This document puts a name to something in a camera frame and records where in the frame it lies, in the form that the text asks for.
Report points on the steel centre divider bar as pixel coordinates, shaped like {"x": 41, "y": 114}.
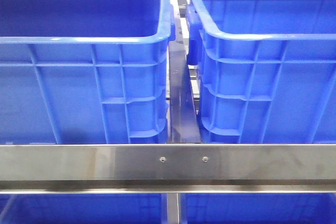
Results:
{"x": 183, "y": 123}

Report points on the blue plastic crate left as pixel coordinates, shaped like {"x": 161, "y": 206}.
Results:
{"x": 84, "y": 71}

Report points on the blue crate lower right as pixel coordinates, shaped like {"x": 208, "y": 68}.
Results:
{"x": 259, "y": 208}

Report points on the blue plastic crate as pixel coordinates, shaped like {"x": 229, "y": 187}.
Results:
{"x": 266, "y": 70}
{"x": 84, "y": 71}

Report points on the stainless steel rack rail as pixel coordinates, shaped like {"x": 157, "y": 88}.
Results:
{"x": 168, "y": 168}

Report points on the blue plastic crate right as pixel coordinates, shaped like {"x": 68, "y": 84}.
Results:
{"x": 266, "y": 70}

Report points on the blue crate lower left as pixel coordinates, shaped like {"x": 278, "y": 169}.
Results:
{"x": 85, "y": 208}

